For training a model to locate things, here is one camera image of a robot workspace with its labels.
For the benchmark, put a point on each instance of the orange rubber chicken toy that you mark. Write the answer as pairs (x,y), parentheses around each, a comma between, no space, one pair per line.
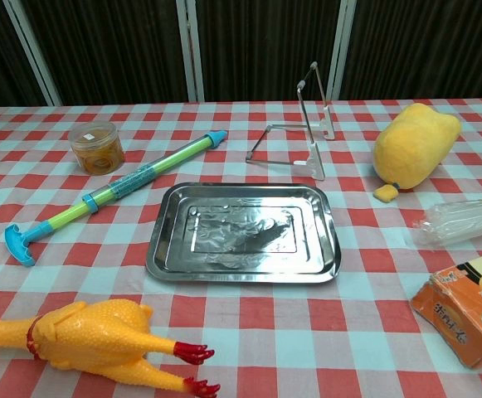
(91,331)

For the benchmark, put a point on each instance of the silver metal tray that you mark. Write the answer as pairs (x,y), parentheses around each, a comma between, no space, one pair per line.
(240,232)

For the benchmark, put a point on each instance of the red white checkered tablecloth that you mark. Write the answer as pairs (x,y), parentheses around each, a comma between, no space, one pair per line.
(265,331)

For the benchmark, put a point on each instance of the clear jar with orange contents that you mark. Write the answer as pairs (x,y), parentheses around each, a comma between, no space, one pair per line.
(97,149)

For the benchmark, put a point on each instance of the blue green water pump toy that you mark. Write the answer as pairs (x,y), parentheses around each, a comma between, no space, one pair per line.
(132,180)

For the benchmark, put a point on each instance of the yellow plush toy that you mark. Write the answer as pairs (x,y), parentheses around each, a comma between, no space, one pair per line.
(415,145)

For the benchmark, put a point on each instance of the orange cardboard box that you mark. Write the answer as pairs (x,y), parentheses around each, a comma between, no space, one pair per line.
(464,315)

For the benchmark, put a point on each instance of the white partition post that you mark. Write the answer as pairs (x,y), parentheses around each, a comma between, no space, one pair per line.
(33,49)
(191,49)
(342,49)

